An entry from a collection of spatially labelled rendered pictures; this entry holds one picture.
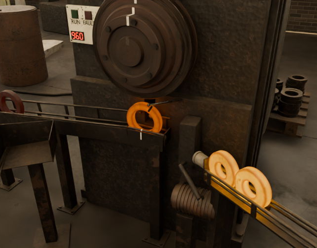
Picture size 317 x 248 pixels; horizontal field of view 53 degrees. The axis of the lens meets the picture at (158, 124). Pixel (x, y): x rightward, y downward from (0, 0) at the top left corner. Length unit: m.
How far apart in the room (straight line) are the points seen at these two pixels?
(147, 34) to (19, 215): 1.48
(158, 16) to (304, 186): 1.71
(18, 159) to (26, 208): 0.70
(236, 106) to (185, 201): 0.48
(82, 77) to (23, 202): 1.00
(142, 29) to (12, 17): 2.94
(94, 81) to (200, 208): 0.83
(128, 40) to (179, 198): 0.71
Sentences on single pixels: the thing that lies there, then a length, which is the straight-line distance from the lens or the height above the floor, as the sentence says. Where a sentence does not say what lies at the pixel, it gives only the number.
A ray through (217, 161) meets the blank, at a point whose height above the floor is 0.74.
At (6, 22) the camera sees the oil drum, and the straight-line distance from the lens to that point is 4.10.
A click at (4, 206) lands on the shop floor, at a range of 2.38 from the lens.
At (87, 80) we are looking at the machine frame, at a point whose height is 0.87.
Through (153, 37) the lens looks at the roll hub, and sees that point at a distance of 1.24.
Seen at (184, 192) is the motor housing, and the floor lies 0.52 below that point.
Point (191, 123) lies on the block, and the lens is 1.42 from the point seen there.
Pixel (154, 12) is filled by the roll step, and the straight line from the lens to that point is 1.29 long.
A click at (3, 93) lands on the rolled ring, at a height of 0.73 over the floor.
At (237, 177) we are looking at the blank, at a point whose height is 0.73.
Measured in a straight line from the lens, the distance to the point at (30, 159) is 1.64.
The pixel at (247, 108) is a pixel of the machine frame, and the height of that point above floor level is 0.87.
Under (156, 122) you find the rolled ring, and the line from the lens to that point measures 1.49.
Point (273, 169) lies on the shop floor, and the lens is 2.62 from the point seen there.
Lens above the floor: 1.47
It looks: 28 degrees down
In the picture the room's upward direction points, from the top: straight up
